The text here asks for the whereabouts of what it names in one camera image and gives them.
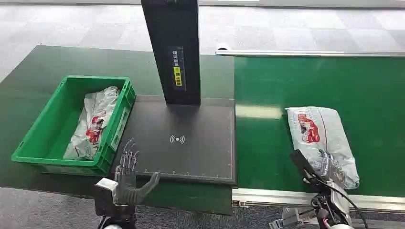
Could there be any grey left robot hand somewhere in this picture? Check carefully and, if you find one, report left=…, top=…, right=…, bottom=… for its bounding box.
left=114, top=137, right=161, bottom=206

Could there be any green conveyor belt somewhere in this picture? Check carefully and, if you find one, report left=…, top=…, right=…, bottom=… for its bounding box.
left=234, top=56, right=405, bottom=198

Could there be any thin aluminium conveyor rail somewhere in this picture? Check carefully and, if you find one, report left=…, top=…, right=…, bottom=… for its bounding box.
left=215, top=48, right=405, bottom=58

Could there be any white crate side label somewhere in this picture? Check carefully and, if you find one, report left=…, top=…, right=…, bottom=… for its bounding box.
left=110, top=107, right=131, bottom=151

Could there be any long aluminium conveyor rail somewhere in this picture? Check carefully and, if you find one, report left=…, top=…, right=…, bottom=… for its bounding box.
left=232, top=188, right=405, bottom=214

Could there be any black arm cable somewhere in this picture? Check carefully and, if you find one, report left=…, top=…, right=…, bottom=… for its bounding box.
left=311, top=177, right=370, bottom=229

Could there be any black scanner base plate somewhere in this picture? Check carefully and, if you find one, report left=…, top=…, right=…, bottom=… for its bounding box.
left=110, top=95, right=237, bottom=186

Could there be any aluminium conveyor bracket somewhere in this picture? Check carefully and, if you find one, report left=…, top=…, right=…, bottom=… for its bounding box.
left=269, top=208, right=317, bottom=229

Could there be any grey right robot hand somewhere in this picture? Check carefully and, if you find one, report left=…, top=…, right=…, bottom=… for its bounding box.
left=289, top=148, right=348, bottom=194

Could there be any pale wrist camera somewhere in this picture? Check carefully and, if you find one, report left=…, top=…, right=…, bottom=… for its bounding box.
left=329, top=181, right=351, bottom=219
left=94, top=177, right=119, bottom=204

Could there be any grey parcel bag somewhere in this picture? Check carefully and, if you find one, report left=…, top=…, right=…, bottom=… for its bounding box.
left=63, top=86, right=121, bottom=161
left=285, top=106, right=361, bottom=189

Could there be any green plastic crate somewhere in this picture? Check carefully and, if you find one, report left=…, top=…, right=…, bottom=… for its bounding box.
left=11, top=75, right=137, bottom=177

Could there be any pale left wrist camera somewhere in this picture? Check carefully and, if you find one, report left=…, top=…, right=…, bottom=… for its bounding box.
left=94, top=177, right=119, bottom=204

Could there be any grey parcel bag, crumpled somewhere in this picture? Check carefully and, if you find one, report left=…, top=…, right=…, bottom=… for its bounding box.
left=63, top=86, right=121, bottom=161

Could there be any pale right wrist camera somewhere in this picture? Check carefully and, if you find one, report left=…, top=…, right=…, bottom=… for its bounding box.
left=329, top=181, right=351, bottom=219

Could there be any black scanner post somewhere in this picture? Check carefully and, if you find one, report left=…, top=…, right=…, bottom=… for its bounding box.
left=140, top=0, right=202, bottom=106

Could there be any black and yellow post label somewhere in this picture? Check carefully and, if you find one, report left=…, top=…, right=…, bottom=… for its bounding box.
left=168, top=45, right=187, bottom=92

